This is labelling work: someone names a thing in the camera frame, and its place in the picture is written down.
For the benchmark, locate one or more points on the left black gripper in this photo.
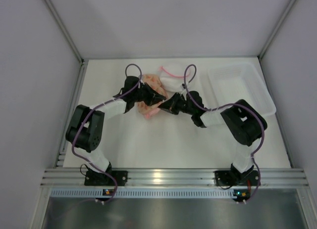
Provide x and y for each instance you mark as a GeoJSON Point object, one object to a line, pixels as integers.
{"type": "Point", "coordinates": [150, 96]}

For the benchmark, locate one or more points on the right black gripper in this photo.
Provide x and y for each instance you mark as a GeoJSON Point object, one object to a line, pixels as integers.
{"type": "Point", "coordinates": [173, 103]}

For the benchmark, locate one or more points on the floral orange bra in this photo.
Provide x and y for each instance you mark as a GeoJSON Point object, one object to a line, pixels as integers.
{"type": "Point", "coordinates": [153, 81]}

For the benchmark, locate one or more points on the pink cloth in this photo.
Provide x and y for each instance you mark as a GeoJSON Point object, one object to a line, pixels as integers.
{"type": "Point", "coordinates": [151, 113]}

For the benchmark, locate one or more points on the white mesh laundry bag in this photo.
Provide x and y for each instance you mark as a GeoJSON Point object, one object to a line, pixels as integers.
{"type": "Point", "coordinates": [171, 76]}

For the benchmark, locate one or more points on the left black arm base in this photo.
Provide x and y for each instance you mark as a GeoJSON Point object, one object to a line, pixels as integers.
{"type": "Point", "coordinates": [93, 178]}

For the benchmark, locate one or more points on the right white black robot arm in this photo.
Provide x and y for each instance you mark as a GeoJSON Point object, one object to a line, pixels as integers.
{"type": "Point", "coordinates": [243, 121]}

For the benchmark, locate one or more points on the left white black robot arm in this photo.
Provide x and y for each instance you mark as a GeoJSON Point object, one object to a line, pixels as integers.
{"type": "Point", "coordinates": [85, 129]}

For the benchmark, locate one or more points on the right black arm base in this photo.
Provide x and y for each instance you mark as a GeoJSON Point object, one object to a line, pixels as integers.
{"type": "Point", "coordinates": [232, 177]}

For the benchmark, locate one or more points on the clear plastic bin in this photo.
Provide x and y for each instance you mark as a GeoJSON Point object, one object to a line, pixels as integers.
{"type": "Point", "coordinates": [241, 80]}

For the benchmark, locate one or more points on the slotted grey cable duct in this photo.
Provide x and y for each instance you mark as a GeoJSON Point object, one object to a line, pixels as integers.
{"type": "Point", "coordinates": [149, 193]}

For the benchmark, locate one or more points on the aluminium front rail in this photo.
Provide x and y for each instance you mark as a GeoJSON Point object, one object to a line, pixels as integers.
{"type": "Point", "coordinates": [203, 178]}

